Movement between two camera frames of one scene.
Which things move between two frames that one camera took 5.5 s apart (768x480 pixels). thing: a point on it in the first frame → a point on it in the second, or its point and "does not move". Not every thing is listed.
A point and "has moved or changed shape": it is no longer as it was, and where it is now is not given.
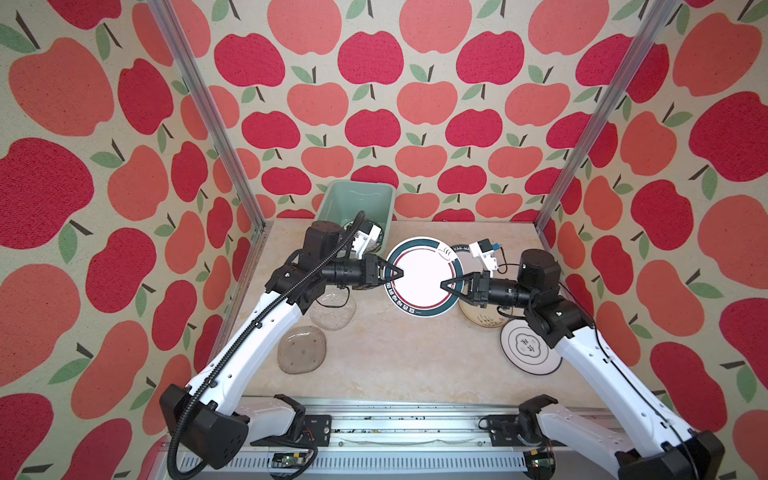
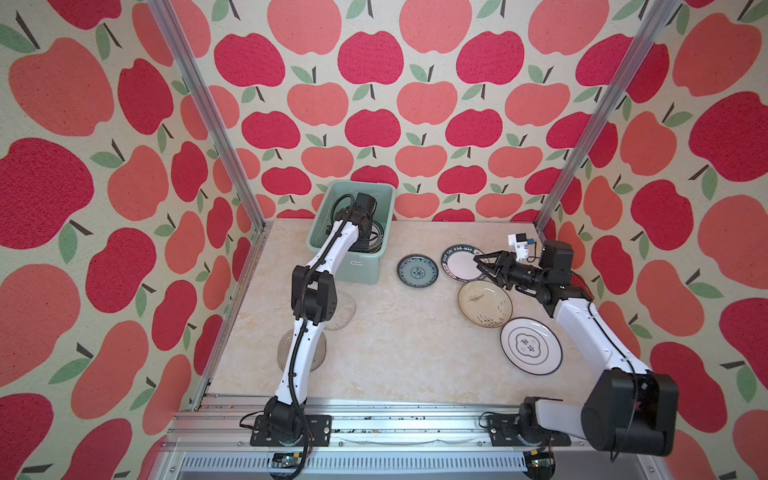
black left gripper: (370, 273) → (363, 246)
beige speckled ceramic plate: (486, 317) does not move
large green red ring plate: (427, 262) has moved or changed shape
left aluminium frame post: (222, 130) does not move
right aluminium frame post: (659, 15) does not move
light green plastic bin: (341, 201) does not move
